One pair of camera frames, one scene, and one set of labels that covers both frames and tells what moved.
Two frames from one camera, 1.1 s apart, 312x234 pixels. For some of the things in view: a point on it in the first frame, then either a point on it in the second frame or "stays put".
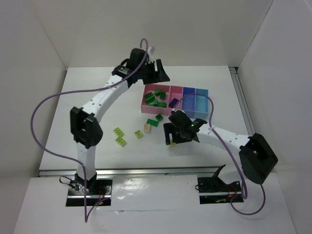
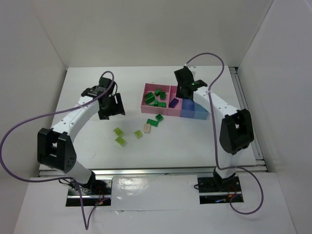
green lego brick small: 162,104 stays put
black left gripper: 151,73 to 111,107
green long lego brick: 149,98 stays put
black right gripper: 174,131 to 184,79
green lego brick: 162,95 stays put
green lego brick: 157,92 stays put
